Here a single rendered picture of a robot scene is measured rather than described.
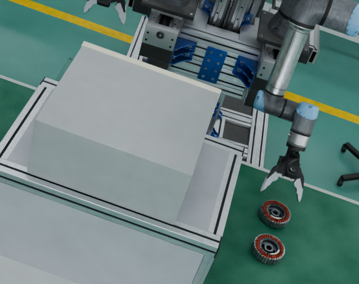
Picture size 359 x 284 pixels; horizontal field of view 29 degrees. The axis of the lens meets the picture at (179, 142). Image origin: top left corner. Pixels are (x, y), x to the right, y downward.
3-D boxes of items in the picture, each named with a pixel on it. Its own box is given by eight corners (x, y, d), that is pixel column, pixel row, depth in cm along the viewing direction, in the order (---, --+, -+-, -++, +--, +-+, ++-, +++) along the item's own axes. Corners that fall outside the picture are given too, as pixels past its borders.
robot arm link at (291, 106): (286, 96, 267) (288, 100, 256) (314, 106, 267) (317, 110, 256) (278, 116, 268) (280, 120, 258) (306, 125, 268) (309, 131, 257)
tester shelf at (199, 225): (43, 87, 229) (44, 76, 226) (240, 157, 228) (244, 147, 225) (-17, 176, 196) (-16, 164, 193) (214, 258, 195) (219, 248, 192)
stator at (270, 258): (244, 245, 245) (248, 239, 242) (267, 235, 251) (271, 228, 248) (265, 270, 239) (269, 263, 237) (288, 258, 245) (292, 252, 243)
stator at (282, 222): (259, 202, 262) (262, 195, 259) (288, 210, 263) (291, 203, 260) (257, 224, 253) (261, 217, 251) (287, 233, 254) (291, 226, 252)
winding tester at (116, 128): (74, 92, 224) (83, 40, 211) (203, 138, 224) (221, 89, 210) (25, 172, 195) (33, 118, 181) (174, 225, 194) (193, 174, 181)
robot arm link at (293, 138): (311, 138, 250) (289, 132, 249) (307, 150, 251) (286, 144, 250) (308, 134, 257) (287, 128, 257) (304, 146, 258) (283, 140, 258)
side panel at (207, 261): (195, 251, 238) (222, 187, 216) (204, 254, 238) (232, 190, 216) (176, 318, 217) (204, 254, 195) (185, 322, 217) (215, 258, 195)
